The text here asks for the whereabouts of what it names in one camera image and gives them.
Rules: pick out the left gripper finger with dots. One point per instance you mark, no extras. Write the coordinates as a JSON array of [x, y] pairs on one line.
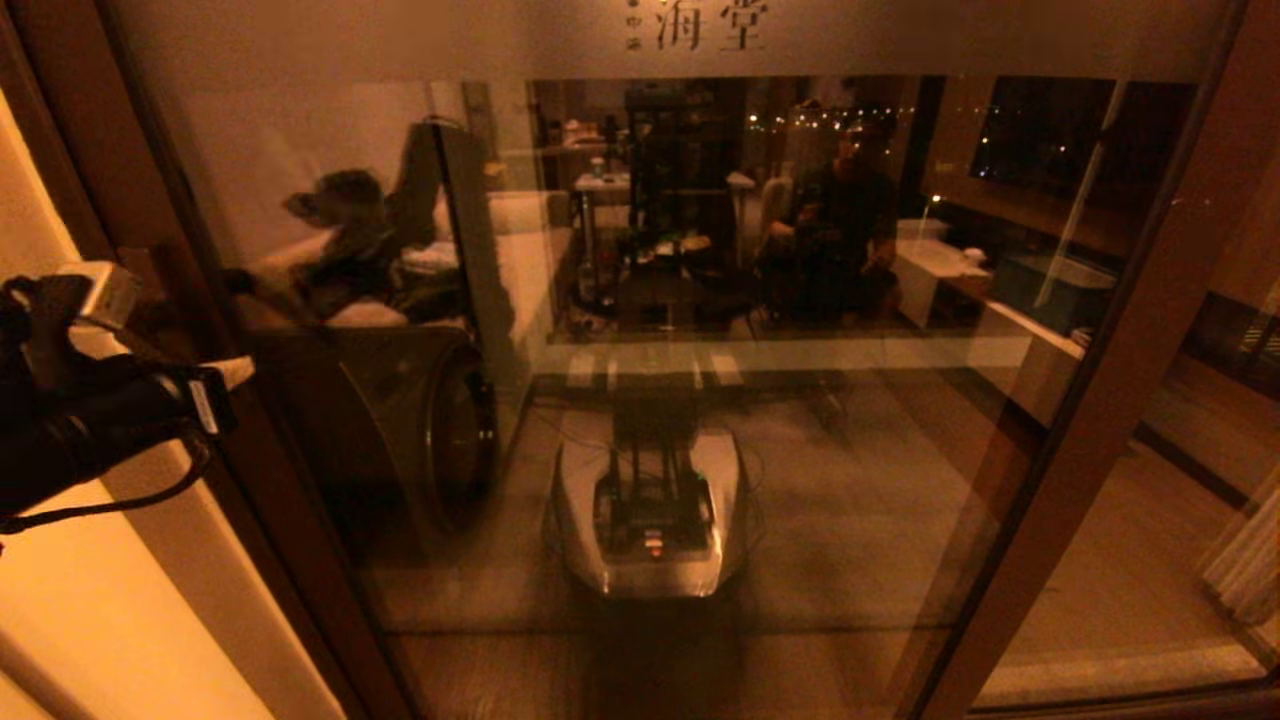
[[234, 369]]

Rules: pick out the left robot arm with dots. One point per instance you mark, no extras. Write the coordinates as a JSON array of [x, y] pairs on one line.
[[40, 450]]

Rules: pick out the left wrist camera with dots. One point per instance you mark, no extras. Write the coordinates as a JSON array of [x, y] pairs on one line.
[[98, 292]]

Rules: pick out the fixed glass door panel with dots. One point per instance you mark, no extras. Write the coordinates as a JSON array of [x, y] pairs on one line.
[[1150, 560]]

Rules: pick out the brown framed glass sliding door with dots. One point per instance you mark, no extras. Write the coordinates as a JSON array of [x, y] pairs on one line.
[[800, 500]]

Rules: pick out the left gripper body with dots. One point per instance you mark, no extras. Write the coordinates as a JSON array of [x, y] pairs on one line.
[[165, 405]]

